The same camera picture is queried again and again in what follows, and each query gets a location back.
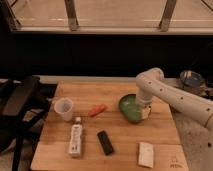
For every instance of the green ceramic bowl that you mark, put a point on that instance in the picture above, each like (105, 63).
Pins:
(130, 109)

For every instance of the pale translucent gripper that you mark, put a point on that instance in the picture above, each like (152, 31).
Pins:
(145, 112)

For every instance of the white folded cloth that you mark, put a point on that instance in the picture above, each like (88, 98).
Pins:
(146, 155)

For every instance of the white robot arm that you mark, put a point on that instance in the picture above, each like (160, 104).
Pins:
(150, 83)

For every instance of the white plastic bottle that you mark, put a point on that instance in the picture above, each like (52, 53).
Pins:
(75, 145)

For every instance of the black rectangular remote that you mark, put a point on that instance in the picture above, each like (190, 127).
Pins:
(105, 142)

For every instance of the round metal tin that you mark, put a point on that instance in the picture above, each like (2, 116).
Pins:
(191, 78)

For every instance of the orange carrot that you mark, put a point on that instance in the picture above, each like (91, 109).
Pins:
(97, 110)

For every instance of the wooden cutting board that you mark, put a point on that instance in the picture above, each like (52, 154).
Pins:
(159, 130)

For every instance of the clear plastic measuring cup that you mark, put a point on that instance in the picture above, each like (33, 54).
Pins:
(64, 107)

